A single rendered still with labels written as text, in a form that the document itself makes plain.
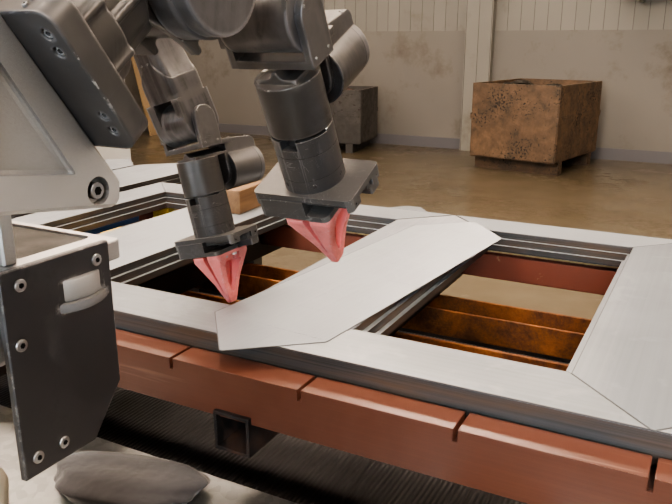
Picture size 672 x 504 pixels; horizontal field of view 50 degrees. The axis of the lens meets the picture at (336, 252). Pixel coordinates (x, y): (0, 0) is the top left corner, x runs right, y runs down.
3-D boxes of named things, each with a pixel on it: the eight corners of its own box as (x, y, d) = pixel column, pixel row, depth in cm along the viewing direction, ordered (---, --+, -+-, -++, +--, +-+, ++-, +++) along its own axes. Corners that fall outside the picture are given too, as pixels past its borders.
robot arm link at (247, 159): (152, 117, 99) (192, 105, 94) (215, 106, 108) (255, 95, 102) (175, 202, 101) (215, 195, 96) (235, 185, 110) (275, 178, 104)
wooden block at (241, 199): (244, 201, 163) (243, 179, 161) (267, 203, 161) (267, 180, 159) (215, 212, 152) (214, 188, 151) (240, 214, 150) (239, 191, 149)
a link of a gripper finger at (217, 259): (220, 295, 108) (205, 234, 106) (259, 292, 104) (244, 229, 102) (191, 311, 102) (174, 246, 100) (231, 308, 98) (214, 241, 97)
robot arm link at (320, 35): (204, 4, 57) (298, 1, 53) (275, -49, 65) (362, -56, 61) (247, 135, 65) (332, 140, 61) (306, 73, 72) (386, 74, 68)
